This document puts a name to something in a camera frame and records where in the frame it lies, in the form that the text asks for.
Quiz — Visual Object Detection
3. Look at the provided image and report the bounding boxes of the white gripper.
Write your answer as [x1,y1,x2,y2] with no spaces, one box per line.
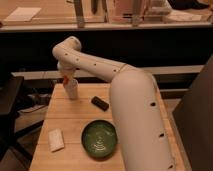
[57,63,76,81]

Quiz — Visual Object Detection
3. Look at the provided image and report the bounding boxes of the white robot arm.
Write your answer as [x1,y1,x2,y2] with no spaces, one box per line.
[52,36,176,171]

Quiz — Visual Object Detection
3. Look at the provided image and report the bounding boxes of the green ceramic bowl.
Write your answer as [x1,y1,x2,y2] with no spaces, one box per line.
[81,120,118,159]

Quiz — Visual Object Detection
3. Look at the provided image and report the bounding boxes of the black rectangular block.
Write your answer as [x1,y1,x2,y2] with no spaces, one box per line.
[91,96,109,111]

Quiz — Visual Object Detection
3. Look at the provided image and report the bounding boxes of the white sponge block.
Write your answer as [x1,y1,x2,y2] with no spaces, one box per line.
[48,129,65,152]

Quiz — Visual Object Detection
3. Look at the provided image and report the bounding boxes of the white paper sheet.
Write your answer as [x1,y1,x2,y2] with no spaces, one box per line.
[4,7,40,22]

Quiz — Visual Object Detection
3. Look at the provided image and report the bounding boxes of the dark panel at right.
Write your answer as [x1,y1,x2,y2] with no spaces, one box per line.
[173,55,213,171]

